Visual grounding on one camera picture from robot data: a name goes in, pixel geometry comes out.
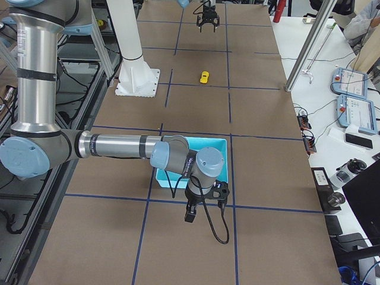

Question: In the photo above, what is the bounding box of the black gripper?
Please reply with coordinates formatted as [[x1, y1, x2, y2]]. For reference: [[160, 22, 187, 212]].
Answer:
[[184, 189, 202, 223], [196, 8, 220, 33]]

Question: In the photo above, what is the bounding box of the yellow beetle toy car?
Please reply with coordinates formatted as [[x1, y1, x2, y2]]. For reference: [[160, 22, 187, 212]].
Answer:
[[199, 71, 210, 84]]

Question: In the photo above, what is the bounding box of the teal plastic storage bin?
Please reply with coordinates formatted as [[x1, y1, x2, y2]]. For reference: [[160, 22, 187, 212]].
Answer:
[[153, 135, 229, 189]]

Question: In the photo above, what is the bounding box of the red cylinder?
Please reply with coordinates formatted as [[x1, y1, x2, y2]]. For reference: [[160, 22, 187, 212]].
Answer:
[[273, 0, 287, 23]]

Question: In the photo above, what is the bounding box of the long reach grabber stick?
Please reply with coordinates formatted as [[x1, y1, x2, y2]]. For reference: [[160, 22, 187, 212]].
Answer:
[[302, 23, 337, 84]]

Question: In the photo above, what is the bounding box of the far teach pendant tablet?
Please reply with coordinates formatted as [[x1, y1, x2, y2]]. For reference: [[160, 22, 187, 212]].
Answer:
[[330, 67, 369, 98]]

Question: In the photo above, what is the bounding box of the teach pendant tablet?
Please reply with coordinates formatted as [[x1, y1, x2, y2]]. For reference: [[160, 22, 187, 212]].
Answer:
[[330, 67, 369, 98], [337, 94, 378, 134]]

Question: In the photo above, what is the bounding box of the near teach pendant tablet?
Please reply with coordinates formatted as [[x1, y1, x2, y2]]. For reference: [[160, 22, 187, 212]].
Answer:
[[337, 94, 378, 134]]

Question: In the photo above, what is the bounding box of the black smartphone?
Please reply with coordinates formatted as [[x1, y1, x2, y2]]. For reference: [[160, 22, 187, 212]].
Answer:
[[345, 134, 373, 150]]

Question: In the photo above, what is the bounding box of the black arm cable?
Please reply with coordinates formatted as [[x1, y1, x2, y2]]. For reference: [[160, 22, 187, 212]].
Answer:
[[166, 169, 230, 245]]

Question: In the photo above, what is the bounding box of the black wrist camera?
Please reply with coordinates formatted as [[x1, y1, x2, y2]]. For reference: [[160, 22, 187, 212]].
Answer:
[[205, 180, 230, 210]]

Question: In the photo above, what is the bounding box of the white camera stand post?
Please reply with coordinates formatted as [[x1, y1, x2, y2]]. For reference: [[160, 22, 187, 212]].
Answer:
[[107, 0, 160, 97]]

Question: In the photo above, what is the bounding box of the aluminium frame post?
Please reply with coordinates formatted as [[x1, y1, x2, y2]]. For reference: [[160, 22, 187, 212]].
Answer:
[[285, 0, 337, 92]]

